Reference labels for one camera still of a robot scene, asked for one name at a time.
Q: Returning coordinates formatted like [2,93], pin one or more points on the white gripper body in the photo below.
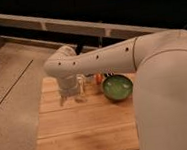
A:
[68,86]

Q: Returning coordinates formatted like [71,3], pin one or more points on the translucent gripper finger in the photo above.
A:
[62,101]
[79,98]

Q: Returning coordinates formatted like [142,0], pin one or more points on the green ceramic bowl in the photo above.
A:
[117,87]

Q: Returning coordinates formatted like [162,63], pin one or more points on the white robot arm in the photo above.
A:
[159,62]

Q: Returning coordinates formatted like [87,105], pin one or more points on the white wooden block toy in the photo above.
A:
[82,94]

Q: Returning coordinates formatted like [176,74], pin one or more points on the orange small object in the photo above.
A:
[98,78]

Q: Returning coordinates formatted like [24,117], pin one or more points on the wooden board table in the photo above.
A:
[96,124]

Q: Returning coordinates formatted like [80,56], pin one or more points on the black table leg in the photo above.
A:
[78,49]

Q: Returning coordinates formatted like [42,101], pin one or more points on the white shelf rail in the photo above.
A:
[76,27]

